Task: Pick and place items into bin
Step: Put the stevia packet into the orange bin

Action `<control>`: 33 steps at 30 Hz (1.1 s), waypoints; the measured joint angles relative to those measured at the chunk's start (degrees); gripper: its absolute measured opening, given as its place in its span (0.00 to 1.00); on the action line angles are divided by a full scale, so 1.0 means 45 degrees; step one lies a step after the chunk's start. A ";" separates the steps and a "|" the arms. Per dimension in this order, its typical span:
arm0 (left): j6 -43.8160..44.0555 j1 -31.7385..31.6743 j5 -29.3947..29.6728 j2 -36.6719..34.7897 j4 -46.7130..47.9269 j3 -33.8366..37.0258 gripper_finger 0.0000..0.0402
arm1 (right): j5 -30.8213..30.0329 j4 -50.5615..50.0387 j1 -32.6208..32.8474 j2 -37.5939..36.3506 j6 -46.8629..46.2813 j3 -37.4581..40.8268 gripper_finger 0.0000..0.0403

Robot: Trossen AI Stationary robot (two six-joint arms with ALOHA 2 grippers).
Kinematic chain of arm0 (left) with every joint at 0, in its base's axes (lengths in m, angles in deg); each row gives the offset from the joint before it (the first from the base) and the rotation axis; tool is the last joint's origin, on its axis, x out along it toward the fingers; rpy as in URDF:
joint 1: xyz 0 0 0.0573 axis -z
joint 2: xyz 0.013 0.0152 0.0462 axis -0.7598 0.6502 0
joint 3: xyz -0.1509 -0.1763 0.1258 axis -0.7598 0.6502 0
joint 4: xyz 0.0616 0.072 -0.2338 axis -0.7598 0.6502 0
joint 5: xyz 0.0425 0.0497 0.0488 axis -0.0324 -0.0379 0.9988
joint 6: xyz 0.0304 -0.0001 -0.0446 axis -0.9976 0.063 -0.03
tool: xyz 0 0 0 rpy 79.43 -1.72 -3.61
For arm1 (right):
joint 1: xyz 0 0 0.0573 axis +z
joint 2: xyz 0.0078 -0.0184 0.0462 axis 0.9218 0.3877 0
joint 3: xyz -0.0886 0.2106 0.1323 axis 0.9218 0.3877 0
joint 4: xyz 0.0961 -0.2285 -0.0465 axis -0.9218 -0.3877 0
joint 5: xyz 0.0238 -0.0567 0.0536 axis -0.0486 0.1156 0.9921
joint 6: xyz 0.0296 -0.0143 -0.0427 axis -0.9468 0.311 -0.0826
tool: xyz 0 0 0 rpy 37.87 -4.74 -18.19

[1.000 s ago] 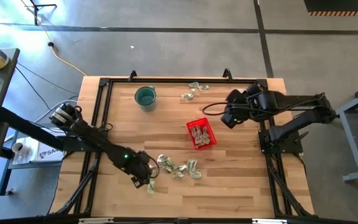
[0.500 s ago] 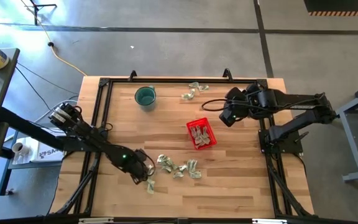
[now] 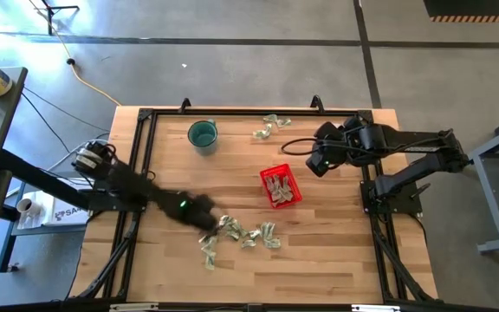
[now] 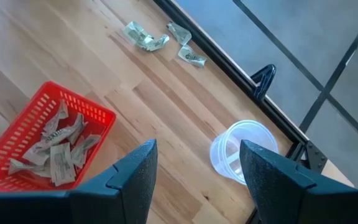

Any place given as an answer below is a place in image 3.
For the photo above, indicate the white printed box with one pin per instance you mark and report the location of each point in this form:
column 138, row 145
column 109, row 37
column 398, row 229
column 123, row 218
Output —
column 65, row 212

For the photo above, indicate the play dollar bill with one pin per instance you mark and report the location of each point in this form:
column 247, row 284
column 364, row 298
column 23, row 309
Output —
column 268, row 229
column 277, row 120
column 234, row 234
column 263, row 132
column 210, row 261
column 274, row 243
column 285, row 194
column 208, row 242
column 272, row 184
column 250, row 239
column 225, row 222

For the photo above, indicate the red plastic basket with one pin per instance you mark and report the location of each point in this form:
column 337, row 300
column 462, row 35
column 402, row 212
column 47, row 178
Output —
column 292, row 173

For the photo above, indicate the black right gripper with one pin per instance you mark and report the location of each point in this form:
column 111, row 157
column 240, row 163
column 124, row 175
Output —
column 325, row 160

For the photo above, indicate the black diagonal desk beam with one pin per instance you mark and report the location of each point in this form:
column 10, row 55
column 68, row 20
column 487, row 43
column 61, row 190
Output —
column 41, row 177

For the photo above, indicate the blue-grey metal table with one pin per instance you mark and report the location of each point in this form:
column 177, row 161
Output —
column 490, row 199

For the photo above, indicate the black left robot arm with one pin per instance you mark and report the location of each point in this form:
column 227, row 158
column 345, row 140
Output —
column 119, row 182

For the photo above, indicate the white mug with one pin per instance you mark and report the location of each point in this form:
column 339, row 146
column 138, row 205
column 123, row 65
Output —
column 26, row 207

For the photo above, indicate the white frame bracket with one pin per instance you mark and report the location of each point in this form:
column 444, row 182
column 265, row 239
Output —
column 375, row 308
column 132, row 307

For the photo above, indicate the blue metal shelf frame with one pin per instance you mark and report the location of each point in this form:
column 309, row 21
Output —
column 4, row 242

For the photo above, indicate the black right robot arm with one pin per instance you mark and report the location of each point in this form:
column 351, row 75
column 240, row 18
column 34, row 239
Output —
column 405, row 143

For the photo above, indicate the black frame hook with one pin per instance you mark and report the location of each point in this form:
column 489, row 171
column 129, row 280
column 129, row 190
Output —
column 317, row 103
column 185, row 105

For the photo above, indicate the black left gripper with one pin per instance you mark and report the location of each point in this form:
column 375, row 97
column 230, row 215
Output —
column 189, row 210

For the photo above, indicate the hazard striped black mat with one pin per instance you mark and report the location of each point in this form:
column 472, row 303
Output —
column 475, row 8

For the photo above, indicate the teal green mug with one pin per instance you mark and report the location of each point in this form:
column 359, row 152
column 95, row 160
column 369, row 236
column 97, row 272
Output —
column 202, row 134

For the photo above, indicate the black tripod stand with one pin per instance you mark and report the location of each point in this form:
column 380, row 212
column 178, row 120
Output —
column 50, row 13

